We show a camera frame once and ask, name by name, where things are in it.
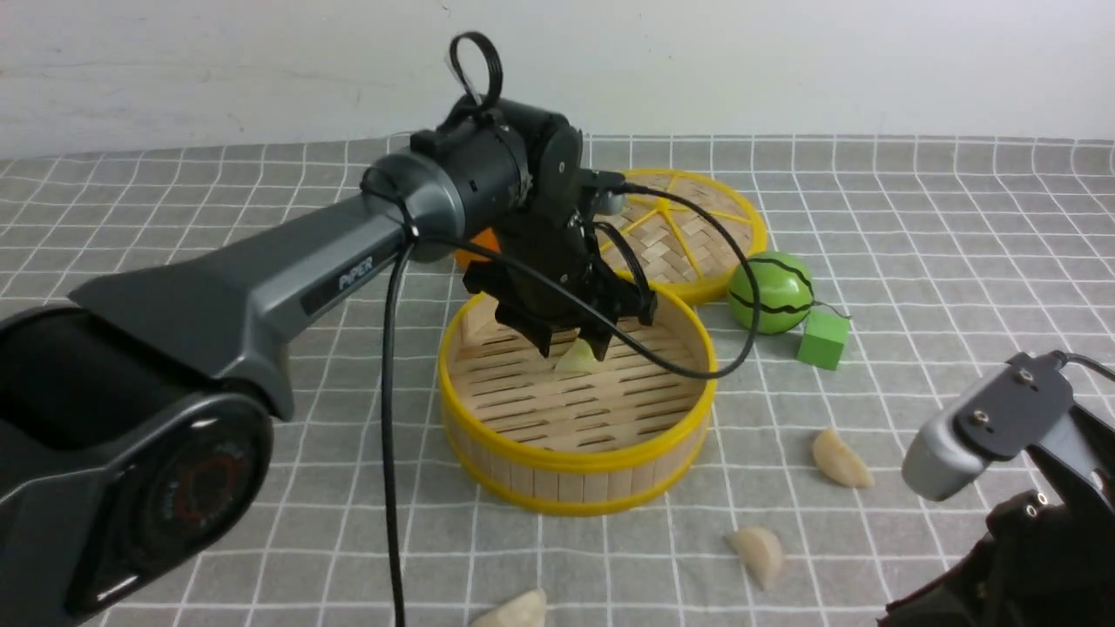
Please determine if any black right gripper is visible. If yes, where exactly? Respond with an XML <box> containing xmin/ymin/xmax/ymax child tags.
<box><xmin>879</xmin><ymin>405</ymin><xmax>1114</xmax><ymax>626</ymax></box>

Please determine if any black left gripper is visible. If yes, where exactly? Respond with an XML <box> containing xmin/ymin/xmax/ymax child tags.
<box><xmin>463</xmin><ymin>187</ymin><xmax>658</xmax><ymax>361</ymax></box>

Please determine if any green-tinted dumpling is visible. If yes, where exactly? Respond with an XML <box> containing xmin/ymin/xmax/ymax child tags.
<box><xmin>553</xmin><ymin>338</ymin><xmax>601</xmax><ymax>376</ymax></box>

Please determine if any white dumpling bottom edge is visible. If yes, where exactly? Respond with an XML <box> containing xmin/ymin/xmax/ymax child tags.
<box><xmin>471</xmin><ymin>588</ymin><xmax>547</xmax><ymax>627</ymax></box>

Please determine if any yellow bamboo steamer tray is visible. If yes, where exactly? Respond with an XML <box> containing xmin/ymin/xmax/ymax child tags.
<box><xmin>436</xmin><ymin>296</ymin><xmax>717</xmax><ymax>517</ymax></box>

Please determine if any yellow woven steamer lid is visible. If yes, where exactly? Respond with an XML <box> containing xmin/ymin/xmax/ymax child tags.
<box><xmin>608</xmin><ymin>168</ymin><xmax>767</xmax><ymax>305</ymax></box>

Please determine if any orange toy pear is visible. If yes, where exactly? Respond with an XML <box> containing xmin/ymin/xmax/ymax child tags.
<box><xmin>453</xmin><ymin>228</ymin><xmax>501</xmax><ymax>271</ymax></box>

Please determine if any green toy watermelon ball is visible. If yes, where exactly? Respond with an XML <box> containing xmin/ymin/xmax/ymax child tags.
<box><xmin>727</xmin><ymin>251</ymin><xmax>814</xmax><ymax>336</ymax></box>

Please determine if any green wooden cube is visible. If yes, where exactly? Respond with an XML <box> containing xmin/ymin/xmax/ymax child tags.
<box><xmin>796</xmin><ymin>310</ymin><xmax>851</xmax><ymax>372</ymax></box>

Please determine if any grey checkered tablecloth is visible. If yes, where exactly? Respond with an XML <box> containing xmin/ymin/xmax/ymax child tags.
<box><xmin>1</xmin><ymin>136</ymin><xmax>1114</xmax><ymax>626</ymax></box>

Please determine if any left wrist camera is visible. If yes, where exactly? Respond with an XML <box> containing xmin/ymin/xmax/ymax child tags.
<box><xmin>576</xmin><ymin>168</ymin><xmax>630</xmax><ymax>219</ymax></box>

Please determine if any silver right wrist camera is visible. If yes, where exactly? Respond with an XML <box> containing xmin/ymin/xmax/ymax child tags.
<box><xmin>902</xmin><ymin>353</ymin><xmax>1074</xmax><ymax>502</ymax></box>

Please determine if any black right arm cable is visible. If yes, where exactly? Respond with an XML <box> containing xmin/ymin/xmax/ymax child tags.
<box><xmin>1050</xmin><ymin>351</ymin><xmax>1115</xmax><ymax>382</ymax></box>

